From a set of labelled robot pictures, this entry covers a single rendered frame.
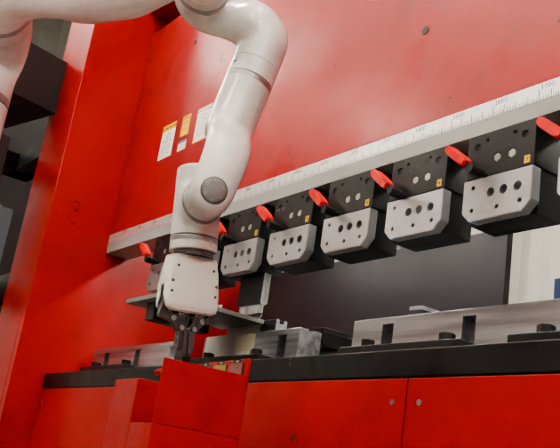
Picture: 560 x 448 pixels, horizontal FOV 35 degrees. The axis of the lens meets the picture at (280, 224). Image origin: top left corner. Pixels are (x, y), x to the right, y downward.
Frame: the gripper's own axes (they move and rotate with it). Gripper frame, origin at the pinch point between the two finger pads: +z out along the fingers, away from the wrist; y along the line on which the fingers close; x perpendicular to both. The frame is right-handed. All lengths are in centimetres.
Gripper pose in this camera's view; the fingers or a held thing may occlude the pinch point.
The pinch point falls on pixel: (183, 344)
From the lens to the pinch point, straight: 151.9
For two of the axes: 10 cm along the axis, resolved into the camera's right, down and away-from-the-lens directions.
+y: -8.5, -1.9, -4.9
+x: 5.2, -1.8, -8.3
